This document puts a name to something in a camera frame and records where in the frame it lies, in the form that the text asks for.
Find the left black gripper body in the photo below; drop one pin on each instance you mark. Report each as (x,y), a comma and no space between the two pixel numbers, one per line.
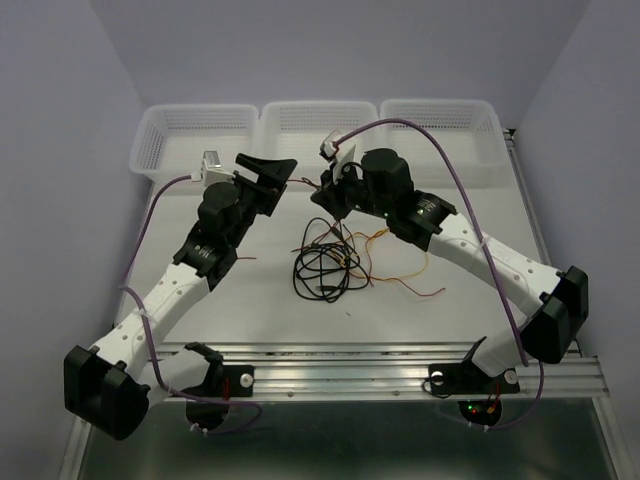
(257,197)

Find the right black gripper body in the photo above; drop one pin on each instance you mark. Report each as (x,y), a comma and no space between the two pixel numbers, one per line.
(356,192)

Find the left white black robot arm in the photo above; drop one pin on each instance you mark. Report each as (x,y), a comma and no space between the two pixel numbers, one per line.
(113,384)

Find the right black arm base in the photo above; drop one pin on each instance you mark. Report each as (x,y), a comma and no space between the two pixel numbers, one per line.
(482,408)

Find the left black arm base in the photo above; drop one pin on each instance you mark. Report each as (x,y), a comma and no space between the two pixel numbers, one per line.
(217,395)

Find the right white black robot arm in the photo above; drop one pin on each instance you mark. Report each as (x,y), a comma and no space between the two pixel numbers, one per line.
(554,303)

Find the middle white perforated basket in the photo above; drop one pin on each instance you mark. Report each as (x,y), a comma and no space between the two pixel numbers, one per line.
(296,129)

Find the white perforated basket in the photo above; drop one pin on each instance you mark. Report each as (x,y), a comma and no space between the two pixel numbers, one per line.
(467,130)
(296,129)
(171,140)

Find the left white perforated basket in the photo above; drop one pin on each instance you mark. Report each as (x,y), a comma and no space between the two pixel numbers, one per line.
(171,140)

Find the right white perforated basket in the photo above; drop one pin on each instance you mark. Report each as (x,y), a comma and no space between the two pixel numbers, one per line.
(467,130)

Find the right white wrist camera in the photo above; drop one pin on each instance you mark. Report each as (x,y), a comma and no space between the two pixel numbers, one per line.
(336,156)

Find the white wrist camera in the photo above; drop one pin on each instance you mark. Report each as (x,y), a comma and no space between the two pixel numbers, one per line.
(336,156)
(211,171)

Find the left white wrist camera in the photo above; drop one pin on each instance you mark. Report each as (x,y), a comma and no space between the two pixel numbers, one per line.
(211,171)

